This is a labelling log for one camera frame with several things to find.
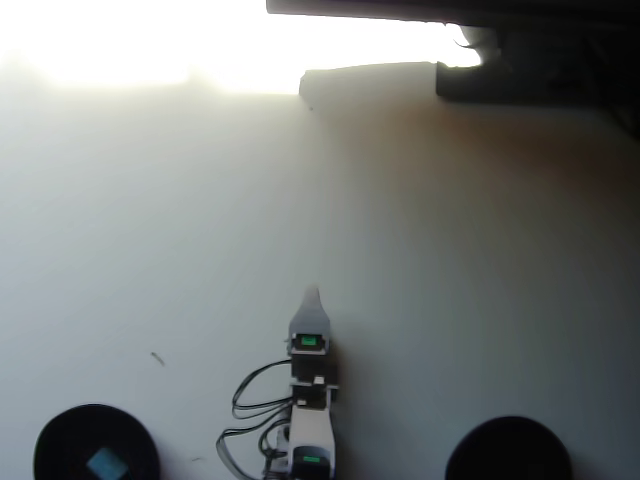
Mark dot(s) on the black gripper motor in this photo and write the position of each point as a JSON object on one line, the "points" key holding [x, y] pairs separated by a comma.
{"points": [[311, 357]]}

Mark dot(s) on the black round bowl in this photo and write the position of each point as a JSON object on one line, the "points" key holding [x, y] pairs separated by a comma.
{"points": [[507, 450], [65, 440]]}

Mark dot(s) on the dark block furniture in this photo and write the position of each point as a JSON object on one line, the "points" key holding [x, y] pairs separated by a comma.
{"points": [[550, 65]]}

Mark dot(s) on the small blue-green cube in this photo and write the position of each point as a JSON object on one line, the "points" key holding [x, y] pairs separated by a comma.
{"points": [[106, 465]]}

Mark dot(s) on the dark long bar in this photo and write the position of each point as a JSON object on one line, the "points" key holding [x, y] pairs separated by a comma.
{"points": [[450, 9]]}

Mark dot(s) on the grey flat box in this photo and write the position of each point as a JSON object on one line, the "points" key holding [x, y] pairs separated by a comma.
{"points": [[365, 80]]}

